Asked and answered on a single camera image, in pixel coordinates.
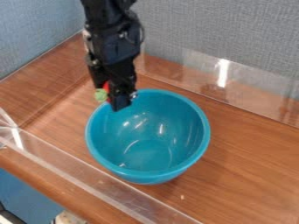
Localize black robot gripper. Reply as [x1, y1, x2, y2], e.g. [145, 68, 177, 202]
[82, 20, 143, 112]

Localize red toy strawberry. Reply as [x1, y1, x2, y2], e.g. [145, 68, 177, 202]
[95, 82, 110, 103]

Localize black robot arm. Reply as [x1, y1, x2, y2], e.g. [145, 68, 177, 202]
[81, 0, 146, 111]

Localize blue plastic bowl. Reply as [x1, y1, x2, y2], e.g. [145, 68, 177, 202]
[85, 89, 211, 185]

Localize clear acrylic front barrier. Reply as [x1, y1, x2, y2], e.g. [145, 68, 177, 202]
[0, 108, 203, 224]

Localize clear acrylic barrier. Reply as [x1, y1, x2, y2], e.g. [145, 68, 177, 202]
[0, 108, 203, 224]
[137, 36, 299, 129]

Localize clear acrylic back barrier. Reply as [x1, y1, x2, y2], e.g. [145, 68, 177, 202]
[137, 36, 299, 129]

